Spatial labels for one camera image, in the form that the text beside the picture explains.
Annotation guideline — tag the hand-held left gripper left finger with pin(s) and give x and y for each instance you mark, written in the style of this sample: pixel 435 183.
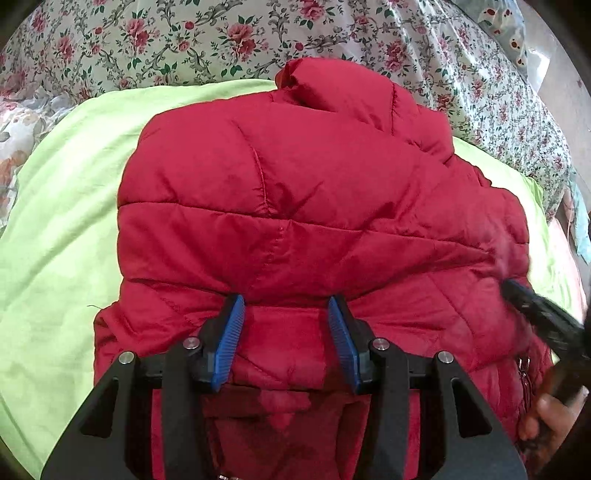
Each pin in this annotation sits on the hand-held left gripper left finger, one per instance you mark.
pixel 228 341

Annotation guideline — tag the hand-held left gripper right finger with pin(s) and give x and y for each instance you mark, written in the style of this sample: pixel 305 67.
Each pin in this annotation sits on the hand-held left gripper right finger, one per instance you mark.
pixel 345 341

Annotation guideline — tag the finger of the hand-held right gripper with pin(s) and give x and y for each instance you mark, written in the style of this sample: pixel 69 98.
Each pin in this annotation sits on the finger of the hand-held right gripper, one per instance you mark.
pixel 538 309

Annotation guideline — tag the red puffer jacket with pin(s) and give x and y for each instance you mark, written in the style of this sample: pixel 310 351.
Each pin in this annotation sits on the red puffer jacket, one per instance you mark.
pixel 300 198

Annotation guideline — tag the person's right hand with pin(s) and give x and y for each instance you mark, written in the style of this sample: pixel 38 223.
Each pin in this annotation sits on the person's right hand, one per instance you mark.
pixel 549 417

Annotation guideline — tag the pink cloth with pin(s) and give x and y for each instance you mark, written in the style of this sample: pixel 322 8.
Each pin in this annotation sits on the pink cloth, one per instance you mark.
pixel 564 251

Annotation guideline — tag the teal cloth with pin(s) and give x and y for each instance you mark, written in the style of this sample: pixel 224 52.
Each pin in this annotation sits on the teal cloth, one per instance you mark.
pixel 579 212

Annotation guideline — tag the light green bed sheet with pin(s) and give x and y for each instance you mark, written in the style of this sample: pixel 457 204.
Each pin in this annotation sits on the light green bed sheet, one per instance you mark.
pixel 60 240

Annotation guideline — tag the large rose floral pillow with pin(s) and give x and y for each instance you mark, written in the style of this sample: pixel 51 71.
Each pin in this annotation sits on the large rose floral pillow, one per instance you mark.
pixel 21 157

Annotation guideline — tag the bear print pillow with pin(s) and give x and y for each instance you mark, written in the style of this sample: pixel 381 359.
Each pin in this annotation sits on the bear print pillow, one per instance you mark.
pixel 505 27

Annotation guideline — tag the small rose floral bedsheet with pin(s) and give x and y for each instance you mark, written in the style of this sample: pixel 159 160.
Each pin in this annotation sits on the small rose floral bedsheet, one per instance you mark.
pixel 194 41

